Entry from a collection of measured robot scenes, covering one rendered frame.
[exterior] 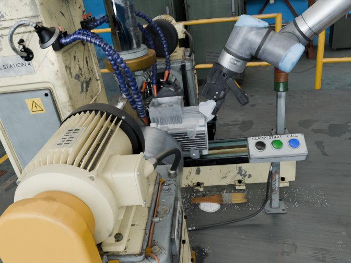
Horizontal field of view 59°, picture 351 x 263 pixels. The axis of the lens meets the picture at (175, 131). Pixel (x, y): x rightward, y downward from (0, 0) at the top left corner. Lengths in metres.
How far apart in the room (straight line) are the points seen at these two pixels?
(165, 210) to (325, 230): 0.62
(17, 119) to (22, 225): 0.74
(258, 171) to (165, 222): 0.69
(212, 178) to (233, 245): 0.31
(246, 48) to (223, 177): 0.51
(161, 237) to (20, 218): 0.26
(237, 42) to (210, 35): 3.33
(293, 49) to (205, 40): 3.40
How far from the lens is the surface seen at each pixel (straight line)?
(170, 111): 1.13
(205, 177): 1.25
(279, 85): 1.47
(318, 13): 1.10
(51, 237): 0.45
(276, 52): 0.99
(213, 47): 4.35
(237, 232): 1.09
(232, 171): 1.23
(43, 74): 1.05
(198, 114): 1.14
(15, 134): 1.20
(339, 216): 1.18
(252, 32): 0.99
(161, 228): 0.61
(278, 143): 1.00
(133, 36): 1.08
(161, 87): 1.37
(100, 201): 0.49
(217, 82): 1.06
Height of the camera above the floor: 1.59
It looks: 28 degrees down
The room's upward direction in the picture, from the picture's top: 9 degrees counter-clockwise
